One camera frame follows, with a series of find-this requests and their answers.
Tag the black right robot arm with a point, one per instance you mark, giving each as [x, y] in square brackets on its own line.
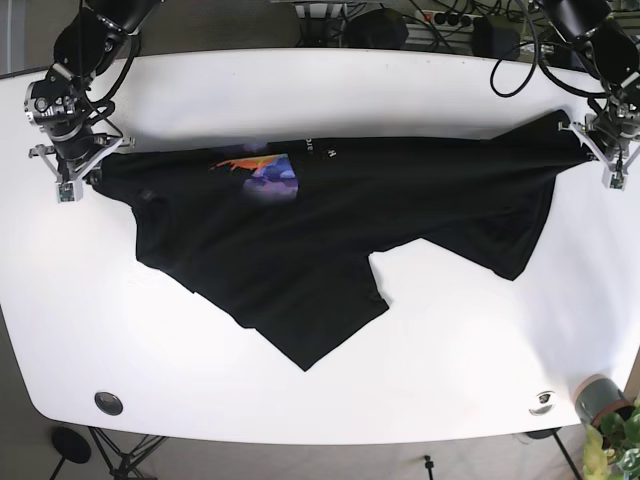
[88, 47]

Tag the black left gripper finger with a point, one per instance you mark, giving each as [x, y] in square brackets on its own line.
[581, 132]
[616, 171]

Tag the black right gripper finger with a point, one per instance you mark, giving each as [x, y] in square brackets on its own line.
[110, 147]
[67, 191]

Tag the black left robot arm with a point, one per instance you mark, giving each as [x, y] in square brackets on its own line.
[589, 30]

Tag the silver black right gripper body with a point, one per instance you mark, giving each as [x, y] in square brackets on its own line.
[67, 117]

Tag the black tripod stand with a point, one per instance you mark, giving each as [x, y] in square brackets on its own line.
[122, 465]

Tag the black T-shirt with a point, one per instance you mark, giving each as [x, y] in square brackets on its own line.
[279, 236]

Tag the black table grommet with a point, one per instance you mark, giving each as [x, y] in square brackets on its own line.
[108, 403]

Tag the silver table grommet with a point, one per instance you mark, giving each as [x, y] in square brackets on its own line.
[542, 403]

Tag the potted green plant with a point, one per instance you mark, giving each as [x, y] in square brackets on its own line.
[611, 422]

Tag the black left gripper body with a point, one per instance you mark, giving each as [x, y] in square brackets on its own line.
[613, 124]

